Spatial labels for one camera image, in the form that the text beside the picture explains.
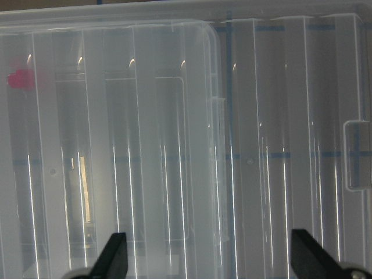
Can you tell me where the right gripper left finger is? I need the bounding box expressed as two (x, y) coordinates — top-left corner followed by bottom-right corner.
(90, 232), (128, 279)

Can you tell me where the clear plastic box lid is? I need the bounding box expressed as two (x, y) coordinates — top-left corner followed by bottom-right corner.
(1, 1), (371, 278)

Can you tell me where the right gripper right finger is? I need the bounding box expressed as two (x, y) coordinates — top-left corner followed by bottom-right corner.
(291, 229), (339, 278)

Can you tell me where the clear plastic storage box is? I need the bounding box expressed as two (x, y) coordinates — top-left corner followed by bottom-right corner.
(1, 19), (231, 278)

